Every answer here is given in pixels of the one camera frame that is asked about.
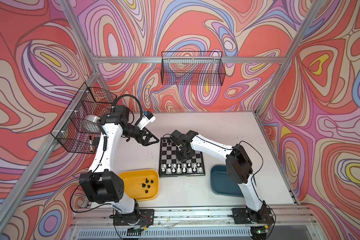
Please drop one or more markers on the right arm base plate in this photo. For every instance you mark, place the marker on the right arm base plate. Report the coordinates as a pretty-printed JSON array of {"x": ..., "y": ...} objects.
[{"x": 248, "y": 216}]

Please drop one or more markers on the white roll in basket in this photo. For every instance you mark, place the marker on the white roll in basket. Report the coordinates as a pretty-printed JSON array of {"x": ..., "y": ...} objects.
[{"x": 92, "y": 118}]

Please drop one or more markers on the teal plastic tray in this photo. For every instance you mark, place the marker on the teal plastic tray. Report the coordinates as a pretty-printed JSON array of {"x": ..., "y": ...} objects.
[{"x": 221, "y": 184}]

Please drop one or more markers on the black wire basket left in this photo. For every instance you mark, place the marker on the black wire basket left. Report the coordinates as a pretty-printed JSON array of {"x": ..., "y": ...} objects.
[{"x": 72, "y": 131}]

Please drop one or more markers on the black marker in basket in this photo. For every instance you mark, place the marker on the black marker in basket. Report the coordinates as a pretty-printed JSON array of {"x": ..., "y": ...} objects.
[{"x": 91, "y": 144}]

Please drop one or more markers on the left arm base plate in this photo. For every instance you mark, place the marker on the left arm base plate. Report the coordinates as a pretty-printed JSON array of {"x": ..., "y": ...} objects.
[{"x": 141, "y": 218}]

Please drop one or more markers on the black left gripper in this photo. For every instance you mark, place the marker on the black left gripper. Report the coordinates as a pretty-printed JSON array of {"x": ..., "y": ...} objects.
[{"x": 145, "y": 142}]

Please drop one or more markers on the black white chess board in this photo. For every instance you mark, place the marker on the black white chess board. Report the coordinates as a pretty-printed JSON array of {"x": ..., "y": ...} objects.
[{"x": 169, "y": 166}]

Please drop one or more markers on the black wire basket back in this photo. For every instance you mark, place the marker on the black wire basket back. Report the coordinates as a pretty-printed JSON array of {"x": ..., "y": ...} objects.
[{"x": 192, "y": 68}]

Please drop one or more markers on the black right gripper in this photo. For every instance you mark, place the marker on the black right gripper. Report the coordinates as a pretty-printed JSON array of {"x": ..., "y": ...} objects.
[{"x": 181, "y": 159}]

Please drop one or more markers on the black wire basket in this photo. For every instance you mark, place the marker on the black wire basket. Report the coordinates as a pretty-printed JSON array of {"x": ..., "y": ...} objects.
[
  {"x": 192, "y": 68},
  {"x": 72, "y": 131}
]

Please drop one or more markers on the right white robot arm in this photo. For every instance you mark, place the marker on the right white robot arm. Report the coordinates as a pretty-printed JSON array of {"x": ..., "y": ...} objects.
[{"x": 238, "y": 166}]

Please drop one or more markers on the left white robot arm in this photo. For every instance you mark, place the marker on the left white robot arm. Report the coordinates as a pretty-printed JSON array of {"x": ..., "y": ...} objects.
[{"x": 100, "y": 184}]

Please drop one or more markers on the yellow plastic tray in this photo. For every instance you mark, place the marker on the yellow plastic tray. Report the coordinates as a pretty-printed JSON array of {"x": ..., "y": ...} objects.
[{"x": 141, "y": 185}]

